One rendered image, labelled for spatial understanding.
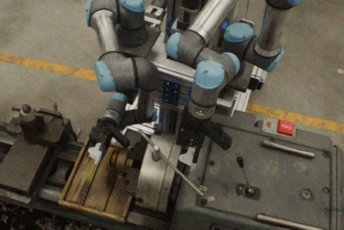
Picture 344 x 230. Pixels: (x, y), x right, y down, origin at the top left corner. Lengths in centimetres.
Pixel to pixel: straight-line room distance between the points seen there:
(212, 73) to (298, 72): 273
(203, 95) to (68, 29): 287
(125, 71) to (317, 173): 80
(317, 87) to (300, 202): 235
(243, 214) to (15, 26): 314
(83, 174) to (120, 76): 56
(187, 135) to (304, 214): 51
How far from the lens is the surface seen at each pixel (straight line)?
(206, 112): 102
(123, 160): 146
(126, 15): 169
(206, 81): 96
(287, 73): 359
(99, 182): 168
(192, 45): 109
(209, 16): 114
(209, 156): 133
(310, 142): 149
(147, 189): 135
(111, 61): 137
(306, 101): 342
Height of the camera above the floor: 238
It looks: 57 degrees down
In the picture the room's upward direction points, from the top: 10 degrees clockwise
